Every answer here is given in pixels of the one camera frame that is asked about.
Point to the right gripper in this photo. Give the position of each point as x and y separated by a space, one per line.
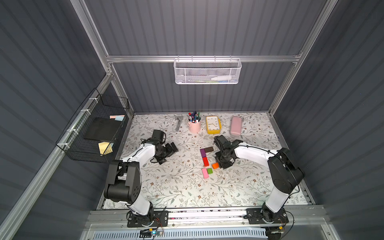
224 151

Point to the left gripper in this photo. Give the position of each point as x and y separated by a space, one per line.
169 148

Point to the orange wooden block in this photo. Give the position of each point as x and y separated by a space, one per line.
215 165

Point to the brown wooden block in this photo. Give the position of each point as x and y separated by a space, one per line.
209 149

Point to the red wooden block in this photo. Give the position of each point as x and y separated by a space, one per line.
206 162

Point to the pink wooden block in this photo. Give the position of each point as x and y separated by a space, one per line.
205 173

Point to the purple wooden block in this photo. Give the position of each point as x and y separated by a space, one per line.
203 153

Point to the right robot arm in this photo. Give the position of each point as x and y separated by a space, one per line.
285 174

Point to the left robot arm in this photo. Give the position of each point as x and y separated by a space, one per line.
124 178

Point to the yellow tray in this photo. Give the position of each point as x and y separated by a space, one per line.
213 125

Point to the pink case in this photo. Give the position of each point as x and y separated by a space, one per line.
236 126

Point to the pink pen cup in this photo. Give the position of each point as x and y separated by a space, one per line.
194 123

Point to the pink blue sticky notes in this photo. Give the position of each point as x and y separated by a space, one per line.
119 118

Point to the yellow sticky notes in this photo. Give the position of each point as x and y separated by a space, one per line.
105 148

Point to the black notebook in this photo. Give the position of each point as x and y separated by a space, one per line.
102 130

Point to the white tube in basket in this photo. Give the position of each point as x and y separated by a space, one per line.
226 78

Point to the small circuit board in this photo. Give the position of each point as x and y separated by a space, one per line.
150 233

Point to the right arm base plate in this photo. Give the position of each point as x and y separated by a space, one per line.
265 216

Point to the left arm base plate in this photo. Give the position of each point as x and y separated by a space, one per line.
153 219

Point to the black wire basket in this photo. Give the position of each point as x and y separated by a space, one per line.
99 105

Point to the white wire basket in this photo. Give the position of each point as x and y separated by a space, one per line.
200 70

